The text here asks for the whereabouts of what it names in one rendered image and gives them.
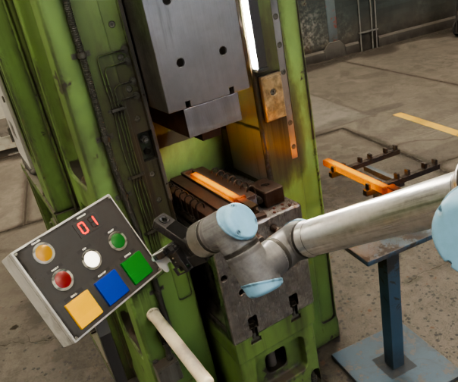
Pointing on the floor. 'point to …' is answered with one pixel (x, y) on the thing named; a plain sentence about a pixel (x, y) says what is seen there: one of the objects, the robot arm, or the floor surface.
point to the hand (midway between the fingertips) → (154, 255)
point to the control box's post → (111, 351)
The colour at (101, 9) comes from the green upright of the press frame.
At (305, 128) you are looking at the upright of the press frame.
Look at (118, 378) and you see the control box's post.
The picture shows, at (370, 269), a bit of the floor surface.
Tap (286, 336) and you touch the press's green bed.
